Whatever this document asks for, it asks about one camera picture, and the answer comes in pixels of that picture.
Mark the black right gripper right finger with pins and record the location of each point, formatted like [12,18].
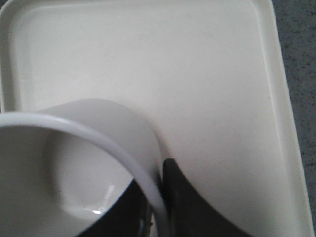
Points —
[189,213]

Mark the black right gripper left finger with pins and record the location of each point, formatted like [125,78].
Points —
[130,216]

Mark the white smiley mug black handle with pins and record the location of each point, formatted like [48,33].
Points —
[62,168]

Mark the cream rectangular plastic tray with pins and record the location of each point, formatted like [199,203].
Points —
[207,75]

